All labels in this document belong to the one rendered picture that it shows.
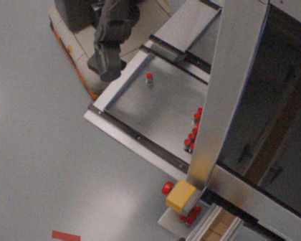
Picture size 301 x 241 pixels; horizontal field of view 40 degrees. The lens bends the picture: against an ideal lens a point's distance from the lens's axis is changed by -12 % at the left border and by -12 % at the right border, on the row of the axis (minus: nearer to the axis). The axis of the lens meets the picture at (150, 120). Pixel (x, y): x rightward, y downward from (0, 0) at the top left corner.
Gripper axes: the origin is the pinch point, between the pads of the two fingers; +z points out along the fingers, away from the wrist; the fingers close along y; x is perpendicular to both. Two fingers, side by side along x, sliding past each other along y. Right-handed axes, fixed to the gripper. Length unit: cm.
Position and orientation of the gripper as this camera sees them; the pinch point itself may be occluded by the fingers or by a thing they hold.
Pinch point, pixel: (108, 78)
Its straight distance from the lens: 137.7
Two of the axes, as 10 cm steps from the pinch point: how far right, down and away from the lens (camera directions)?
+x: 5.7, -7.4, 3.5
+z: 0.0, 4.3, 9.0
